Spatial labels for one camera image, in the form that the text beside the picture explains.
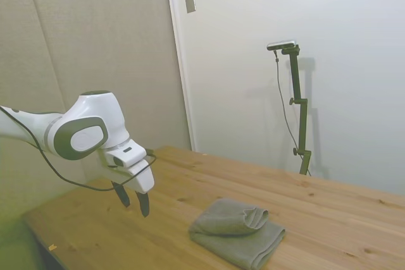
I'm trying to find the silver exterior camera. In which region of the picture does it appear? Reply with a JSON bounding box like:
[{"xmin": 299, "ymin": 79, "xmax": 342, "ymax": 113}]
[{"xmin": 266, "ymin": 39, "xmax": 298, "ymax": 52}]

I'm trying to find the grey towel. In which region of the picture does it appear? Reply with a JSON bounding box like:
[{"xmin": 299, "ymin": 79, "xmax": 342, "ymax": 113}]
[{"xmin": 188, "ymin": 197, "xmax": 287, "ymax": 269}]

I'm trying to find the white door frame trim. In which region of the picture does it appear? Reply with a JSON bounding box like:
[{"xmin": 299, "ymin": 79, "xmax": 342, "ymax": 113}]
[{"xmin": 163, "ymin": 0, "xmax": 199, "ymax": 152}]

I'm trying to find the dark green camera stand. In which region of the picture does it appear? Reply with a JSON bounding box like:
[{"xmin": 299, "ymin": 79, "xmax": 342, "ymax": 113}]
[{"xmin": 281, "ymin": 45, "xmax": 313, "ymax": 176}]

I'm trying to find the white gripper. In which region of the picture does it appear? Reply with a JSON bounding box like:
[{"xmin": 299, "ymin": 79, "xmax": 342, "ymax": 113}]
[{"xmin": 96, "ymin": 149, "xmax": 156, "ymax": 218}]

